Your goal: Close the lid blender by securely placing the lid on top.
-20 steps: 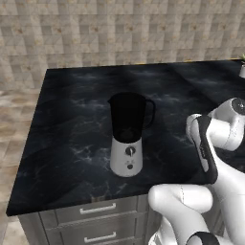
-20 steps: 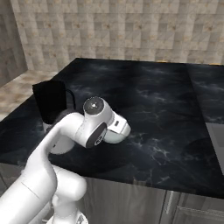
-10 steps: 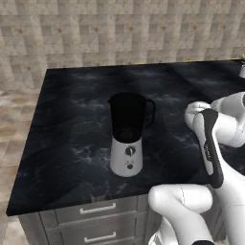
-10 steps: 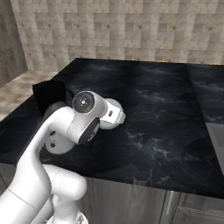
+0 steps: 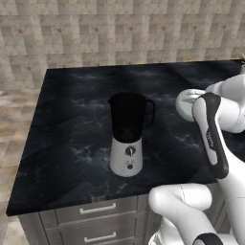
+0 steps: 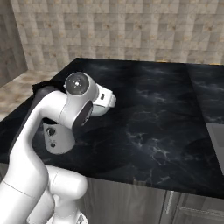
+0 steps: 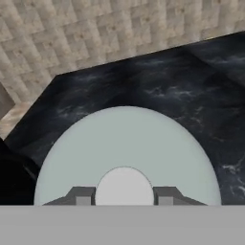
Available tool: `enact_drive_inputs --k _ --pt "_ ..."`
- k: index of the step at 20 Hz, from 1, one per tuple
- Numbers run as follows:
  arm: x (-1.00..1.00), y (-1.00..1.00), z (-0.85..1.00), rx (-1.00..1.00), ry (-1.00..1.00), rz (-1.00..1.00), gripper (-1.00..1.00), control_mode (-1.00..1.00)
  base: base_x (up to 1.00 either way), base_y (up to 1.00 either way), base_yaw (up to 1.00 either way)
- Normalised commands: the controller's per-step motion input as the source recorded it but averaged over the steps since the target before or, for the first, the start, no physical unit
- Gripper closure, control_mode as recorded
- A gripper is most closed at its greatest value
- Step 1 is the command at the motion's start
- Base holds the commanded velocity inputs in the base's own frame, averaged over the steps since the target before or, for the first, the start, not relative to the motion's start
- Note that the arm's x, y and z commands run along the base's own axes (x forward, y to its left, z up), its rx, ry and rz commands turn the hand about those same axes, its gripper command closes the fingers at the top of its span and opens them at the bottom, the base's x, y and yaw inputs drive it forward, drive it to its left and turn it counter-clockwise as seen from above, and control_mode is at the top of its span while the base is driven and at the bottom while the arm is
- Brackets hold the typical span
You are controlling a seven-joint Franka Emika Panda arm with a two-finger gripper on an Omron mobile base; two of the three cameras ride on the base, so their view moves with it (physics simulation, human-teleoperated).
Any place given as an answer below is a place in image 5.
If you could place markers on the grey drawer front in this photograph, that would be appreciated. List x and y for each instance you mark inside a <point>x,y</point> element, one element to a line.
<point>67,215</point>
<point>71,236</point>

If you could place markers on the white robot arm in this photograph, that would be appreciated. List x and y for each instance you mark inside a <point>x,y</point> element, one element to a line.
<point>185,204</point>

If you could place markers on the grey base cabinet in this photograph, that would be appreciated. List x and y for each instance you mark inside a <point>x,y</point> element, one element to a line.
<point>31,227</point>

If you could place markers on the white blender lid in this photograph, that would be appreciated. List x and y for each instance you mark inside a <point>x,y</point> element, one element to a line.
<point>184,110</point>

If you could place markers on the black and white blender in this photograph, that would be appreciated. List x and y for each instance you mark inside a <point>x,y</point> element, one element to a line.
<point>126,159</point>

